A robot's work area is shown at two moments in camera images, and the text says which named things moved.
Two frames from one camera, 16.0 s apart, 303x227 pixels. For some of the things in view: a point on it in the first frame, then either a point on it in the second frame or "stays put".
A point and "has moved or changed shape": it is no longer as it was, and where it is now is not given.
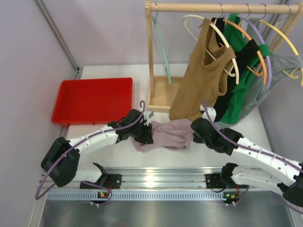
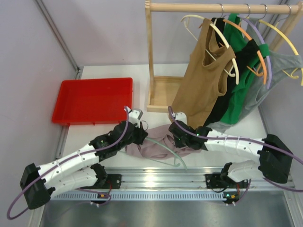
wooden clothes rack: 163,92 stays put
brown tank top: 205,76 stays put
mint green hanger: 159,40 -> 175,164
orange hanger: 260,73 stays put
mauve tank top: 174,134 has moved or changed shape
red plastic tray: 93,101 stays put
